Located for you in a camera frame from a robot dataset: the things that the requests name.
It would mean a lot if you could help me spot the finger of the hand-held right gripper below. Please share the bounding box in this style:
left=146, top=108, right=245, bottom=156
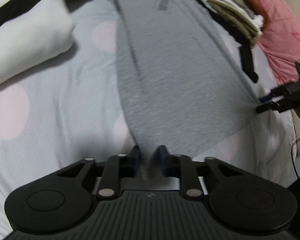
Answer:
left=255, top=100, right=285, bottom=114
left=260, top=84, right=290, bottom=103

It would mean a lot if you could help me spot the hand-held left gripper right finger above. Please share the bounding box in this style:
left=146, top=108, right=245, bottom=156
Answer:
left=152, top=145, right=240, bottom=200

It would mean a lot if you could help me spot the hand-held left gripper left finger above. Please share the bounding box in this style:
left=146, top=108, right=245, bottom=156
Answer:
left=56, top=145, right=142, bottom=200

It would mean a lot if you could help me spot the grey knit garment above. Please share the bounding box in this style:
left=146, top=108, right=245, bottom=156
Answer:
left=97, top=0, right=262, bottom=180

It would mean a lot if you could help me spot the pink pillow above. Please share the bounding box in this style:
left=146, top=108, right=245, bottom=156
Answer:
left=250, top=0, right=300, bottom=85

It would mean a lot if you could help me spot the polka dot bed sheet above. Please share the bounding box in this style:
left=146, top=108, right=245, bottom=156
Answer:
left=0, top=0, right=300, bottom=240

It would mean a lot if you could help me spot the olive striped folded garment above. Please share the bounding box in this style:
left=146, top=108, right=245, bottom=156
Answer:
left=207, top=0, right=262, bottom=48

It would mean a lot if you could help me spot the white cloth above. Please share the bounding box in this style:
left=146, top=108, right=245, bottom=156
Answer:
left=0, top=0, right=77, bottom=90

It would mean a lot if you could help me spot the dark cloth strip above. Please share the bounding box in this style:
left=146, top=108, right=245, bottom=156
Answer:
left=0, top=0, right=105, bottom=34

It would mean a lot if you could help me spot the black cable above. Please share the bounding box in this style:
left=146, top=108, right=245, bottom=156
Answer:
left=289, top=124, right=300, bottom=179

